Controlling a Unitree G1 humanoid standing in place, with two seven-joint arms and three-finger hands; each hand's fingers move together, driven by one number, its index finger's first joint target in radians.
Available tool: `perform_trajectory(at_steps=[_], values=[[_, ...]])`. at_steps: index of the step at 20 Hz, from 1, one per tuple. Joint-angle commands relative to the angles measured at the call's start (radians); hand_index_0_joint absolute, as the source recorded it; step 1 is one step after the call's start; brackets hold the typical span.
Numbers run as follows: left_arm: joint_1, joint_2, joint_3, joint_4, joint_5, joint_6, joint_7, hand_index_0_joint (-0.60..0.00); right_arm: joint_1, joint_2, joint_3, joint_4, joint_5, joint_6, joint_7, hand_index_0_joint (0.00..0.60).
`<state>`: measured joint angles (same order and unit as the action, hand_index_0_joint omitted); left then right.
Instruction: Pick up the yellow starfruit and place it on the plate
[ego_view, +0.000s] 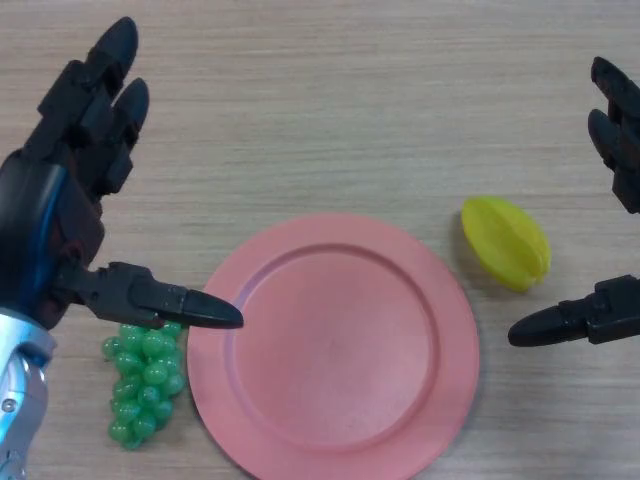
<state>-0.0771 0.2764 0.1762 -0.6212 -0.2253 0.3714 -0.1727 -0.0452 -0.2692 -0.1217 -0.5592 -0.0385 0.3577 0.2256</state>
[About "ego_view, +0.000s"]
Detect green grape bunch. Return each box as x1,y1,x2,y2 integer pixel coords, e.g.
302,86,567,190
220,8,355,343
101,321,189,451

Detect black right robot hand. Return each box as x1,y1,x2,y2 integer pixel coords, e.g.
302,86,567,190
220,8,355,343
507,55,640,349

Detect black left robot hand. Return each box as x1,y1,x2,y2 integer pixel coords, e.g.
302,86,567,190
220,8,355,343
0,16,245,331

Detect yellow starfruit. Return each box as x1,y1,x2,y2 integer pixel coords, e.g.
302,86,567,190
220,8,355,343
460,195,552,294

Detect pink round plate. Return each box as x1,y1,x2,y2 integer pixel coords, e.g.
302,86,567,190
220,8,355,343
187,213,481,480

